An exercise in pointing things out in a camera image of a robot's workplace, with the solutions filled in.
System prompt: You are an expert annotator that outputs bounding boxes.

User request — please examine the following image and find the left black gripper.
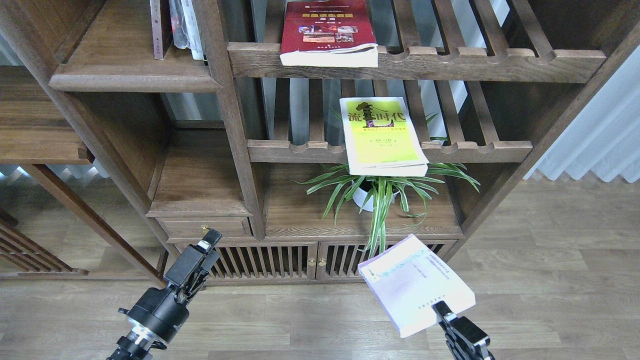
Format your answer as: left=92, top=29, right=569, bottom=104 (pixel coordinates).
left=118, top=228, right=222, bottom=346

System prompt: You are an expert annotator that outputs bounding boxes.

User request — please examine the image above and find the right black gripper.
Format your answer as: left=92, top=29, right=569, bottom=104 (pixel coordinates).
left=432, top=301, right=495, bottom=360

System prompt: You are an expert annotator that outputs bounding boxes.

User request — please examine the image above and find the white lavender book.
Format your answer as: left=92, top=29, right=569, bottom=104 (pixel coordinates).
left=358, top=234, right=476, bottom=338

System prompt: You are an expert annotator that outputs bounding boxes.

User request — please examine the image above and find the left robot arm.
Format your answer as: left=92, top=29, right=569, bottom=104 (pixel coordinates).
left=109, top=228, right=222, bottom=360

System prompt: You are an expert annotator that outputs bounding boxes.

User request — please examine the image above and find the dark wooden bookshelf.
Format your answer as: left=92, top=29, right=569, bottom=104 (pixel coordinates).
left=1, top=0, right=639, bottom=283

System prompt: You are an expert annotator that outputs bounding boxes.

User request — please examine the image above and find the green spider plant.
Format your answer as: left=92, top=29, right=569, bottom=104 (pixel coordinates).
left=304, top=160, right=480, bottom=255

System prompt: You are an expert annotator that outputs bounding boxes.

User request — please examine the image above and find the yellow green book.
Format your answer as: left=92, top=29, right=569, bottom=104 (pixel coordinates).
left=339, top=96, right=429, bottom=177

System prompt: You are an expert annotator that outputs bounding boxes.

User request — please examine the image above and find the plastic wrapped book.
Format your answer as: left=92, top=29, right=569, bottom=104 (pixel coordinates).
left=168, top=0, right=189, bottom=49

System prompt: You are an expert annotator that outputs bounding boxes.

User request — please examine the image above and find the white upright book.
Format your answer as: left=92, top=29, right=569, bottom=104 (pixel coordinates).
left=180, top=0, right=206, bottom=60

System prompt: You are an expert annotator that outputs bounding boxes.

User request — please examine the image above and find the red cover book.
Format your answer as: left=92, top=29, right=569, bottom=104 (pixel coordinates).
left=279, top=0, right=378, bottom=68

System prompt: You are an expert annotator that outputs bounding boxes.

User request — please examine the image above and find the white curtain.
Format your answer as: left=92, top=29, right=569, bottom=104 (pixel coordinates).
left=525, top=48, right=640, bottom=183

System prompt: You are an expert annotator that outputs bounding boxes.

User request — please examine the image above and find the brown upright book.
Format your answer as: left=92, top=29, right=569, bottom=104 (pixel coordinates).
left=150, top=0, right=173, bottom=60

